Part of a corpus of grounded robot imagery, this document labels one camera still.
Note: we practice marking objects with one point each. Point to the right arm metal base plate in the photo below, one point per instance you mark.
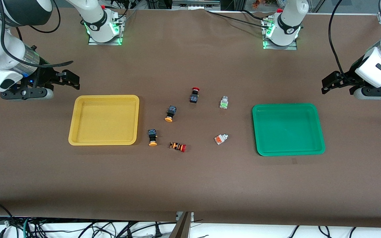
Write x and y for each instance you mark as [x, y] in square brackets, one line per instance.
[121, 29]

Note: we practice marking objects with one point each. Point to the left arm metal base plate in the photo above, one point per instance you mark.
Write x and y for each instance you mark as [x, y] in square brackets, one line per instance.
[266, 36]

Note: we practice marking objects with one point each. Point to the brown table mat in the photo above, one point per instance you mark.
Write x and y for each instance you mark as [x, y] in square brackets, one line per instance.
[190, 185]

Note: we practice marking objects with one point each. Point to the red cap orange-striped button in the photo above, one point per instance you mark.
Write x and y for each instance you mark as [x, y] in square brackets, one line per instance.
[178, 146]

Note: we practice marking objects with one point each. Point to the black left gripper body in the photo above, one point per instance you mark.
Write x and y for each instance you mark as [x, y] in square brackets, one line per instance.
[348, 78]

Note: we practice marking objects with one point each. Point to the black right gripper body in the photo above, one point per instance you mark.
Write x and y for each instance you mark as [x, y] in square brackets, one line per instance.
[47, 76]

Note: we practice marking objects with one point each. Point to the green plastic tray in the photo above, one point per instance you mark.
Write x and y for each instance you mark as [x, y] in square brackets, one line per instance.
[288, 129]

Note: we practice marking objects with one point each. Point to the red cap black button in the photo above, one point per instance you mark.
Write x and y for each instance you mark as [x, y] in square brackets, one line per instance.
[194, 96]

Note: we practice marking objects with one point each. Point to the aluminium table post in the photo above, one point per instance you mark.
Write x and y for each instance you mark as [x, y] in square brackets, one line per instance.
[184, 226]

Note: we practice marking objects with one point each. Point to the yellow plastic tray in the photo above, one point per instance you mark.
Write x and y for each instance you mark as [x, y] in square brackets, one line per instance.
[104, 120]

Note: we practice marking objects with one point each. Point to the black power plug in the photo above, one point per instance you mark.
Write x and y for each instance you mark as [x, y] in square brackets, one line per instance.
[157, 233]

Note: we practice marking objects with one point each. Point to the white button green block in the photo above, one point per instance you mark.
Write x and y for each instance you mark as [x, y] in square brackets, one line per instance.
[224, 102]

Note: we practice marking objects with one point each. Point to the white button orange block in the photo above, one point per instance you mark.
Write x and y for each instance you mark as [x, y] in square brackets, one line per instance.
[221, 139]

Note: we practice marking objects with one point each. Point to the yellow cap push button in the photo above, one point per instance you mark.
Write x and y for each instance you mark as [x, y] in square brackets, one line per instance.
[152, 137]
[170, 113]

